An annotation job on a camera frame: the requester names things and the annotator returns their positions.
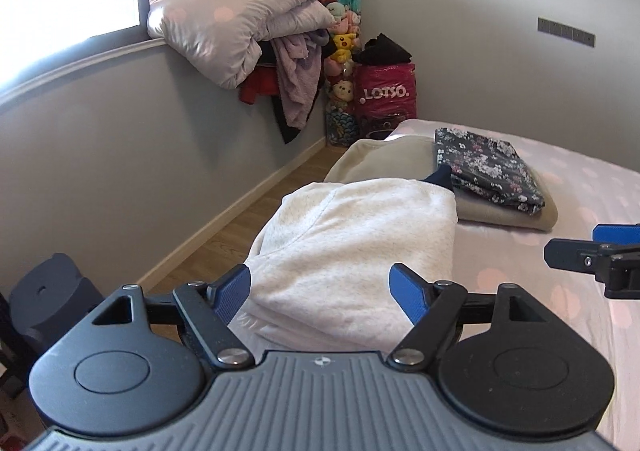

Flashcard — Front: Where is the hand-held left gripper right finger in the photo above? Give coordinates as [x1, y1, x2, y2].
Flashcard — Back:
[389, 262, 551, 372]

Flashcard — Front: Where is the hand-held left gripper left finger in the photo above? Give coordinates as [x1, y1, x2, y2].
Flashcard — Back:
[87, 263, 256, 372]

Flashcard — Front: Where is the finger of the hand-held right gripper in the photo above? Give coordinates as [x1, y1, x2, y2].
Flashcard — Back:
[591, 224, 640, 244]
[544, 238, 640, 300]

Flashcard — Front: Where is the white printed sweatshirt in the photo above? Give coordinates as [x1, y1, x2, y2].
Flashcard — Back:
[235, 164, 459, 354]

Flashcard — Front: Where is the black clothes pile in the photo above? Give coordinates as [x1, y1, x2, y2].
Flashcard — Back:
[354, 33, 414, 66]

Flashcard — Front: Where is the pink polka dot bed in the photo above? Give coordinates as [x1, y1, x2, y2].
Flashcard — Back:
[390, 118, 640, 451]

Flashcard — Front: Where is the dark floral folded cloth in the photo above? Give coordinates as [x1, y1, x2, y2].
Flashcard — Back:
[434, 127, 546, 216]

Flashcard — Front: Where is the beige folded cloth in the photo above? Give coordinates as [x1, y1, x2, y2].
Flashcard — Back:
[324, 137, 559, 232]

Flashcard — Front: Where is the dark blue plastic stool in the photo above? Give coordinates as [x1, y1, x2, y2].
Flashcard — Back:
[7, 252, 106, 357]

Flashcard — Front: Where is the red shopping bag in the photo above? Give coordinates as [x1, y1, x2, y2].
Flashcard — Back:
[354, 62, 417, 138]

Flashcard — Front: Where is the red garment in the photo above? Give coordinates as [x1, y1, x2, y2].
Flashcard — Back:
[238, 66, 278, 106]

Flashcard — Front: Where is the clear tube of plush toys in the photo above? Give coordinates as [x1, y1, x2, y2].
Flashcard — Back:
[320, 0, 364, 148]

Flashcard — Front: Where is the pink folded quilt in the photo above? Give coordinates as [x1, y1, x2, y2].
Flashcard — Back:
[147, 0, 337, 90]

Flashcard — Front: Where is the window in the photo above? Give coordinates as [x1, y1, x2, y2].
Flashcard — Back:
[0, 0, 286, 97]

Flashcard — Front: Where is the grey wall switch plate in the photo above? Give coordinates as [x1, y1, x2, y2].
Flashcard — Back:
[537, 17, 596, 48]

